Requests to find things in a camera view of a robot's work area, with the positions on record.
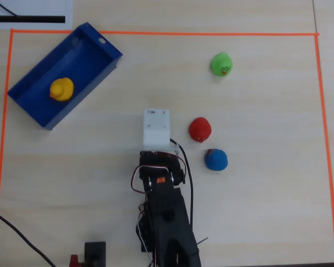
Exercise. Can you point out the yellow rubber duck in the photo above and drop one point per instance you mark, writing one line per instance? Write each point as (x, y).
(61, 89)

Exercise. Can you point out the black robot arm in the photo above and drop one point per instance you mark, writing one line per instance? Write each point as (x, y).
(169, 222)

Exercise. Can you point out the red rubber duck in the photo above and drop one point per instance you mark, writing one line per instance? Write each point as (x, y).
(200, 128)

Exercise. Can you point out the blue rubber duck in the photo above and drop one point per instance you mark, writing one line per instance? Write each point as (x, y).
(216, 160)

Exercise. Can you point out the green rubber duck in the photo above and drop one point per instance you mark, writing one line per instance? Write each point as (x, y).
(221, 63)

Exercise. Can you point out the blue plastic box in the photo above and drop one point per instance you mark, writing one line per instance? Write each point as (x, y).
(80, 55)

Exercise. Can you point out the thin black zip tie tail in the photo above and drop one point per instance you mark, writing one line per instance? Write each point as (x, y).
(203, 241)

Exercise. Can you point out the black table clamp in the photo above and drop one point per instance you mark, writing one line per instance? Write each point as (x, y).
(94, 251)

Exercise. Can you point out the orange tape boundary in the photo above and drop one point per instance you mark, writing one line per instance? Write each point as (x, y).
(183, 33)

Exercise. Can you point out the white paper with black bar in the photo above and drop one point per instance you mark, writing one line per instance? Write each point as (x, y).
(30, 8)

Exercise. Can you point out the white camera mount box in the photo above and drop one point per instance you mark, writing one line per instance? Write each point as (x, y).
(156, 128)

